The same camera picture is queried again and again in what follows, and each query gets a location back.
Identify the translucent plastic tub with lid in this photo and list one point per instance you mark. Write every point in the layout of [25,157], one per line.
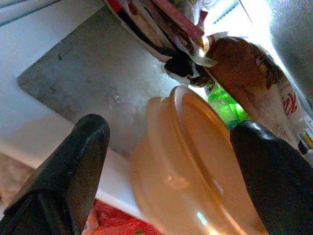
[185,159]

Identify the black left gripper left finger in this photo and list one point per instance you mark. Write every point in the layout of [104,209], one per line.
[61,176]

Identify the red plastic bag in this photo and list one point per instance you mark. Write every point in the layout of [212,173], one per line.
[115,221]

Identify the green plastic bottle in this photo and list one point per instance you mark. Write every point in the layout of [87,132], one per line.
[221,102]

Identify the grey fridge shelf panel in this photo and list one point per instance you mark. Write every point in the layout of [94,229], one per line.
[93,73]

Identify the red and white food packets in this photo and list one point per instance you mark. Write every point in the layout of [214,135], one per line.
[159,27]

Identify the bagged brown bread loaf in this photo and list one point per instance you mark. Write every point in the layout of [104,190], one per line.
[244,71]

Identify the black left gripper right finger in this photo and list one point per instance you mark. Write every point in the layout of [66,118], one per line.
[281,181]

